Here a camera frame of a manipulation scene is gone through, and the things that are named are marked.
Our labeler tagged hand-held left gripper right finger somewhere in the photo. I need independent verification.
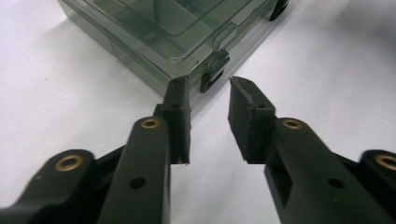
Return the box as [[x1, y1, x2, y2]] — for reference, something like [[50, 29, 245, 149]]
[[227, 77, 277, 165]]

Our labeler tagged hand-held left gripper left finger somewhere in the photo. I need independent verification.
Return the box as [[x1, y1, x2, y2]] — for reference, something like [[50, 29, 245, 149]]
[[153, 75, 191, 165]]

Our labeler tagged clear grey compartment storage box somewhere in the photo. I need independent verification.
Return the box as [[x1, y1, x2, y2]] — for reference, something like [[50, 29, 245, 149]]
[[57, 0, 291, 98]]

